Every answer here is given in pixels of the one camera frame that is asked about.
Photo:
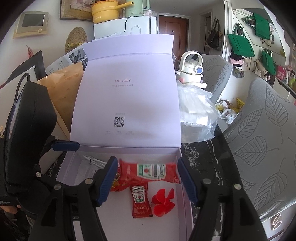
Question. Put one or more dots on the clear plastic bag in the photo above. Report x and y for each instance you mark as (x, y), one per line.
(198, 115)

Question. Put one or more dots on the white gift box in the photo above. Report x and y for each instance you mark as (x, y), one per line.
(127, 106)

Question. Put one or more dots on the red ketchup packet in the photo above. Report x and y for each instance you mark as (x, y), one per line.
(140, 204)
(133, 173)

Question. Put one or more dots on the green electric kettle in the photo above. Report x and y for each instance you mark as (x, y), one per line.
(137, 8)

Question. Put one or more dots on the grey leaf pattern chair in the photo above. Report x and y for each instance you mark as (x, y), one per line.
(262, 141)

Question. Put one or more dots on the framed picture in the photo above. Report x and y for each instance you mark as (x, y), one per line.
(76, 10)

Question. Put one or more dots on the white robot toy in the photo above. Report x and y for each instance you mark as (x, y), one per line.
(190, 69)

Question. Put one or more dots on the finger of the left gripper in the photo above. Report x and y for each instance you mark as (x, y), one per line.
(65, 146)

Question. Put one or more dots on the green tote bag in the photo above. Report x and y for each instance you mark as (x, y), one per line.
(239, 43)

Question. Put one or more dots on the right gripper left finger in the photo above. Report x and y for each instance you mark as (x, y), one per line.
(104, 179)

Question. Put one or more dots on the yellow pot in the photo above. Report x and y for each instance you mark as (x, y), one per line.
(107, 10)

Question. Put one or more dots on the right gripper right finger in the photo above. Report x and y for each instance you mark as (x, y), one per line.
(187, 181)

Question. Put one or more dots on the brown paper envelope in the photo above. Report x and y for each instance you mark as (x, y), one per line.
(63, 87)

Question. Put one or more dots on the white refrigerator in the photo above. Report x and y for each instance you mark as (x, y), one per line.
(126, 26)

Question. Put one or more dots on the brown door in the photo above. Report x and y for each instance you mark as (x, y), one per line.
(178, 27)

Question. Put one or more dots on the wall intercom panel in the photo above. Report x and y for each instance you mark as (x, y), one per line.
(32, 23)

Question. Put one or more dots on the black white magazine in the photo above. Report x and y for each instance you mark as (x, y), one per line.
(74, 56)

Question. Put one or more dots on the red plastic propeller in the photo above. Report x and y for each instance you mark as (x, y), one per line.
(163, 203)

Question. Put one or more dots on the woven straw fan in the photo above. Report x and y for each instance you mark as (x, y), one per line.
(75, 38)

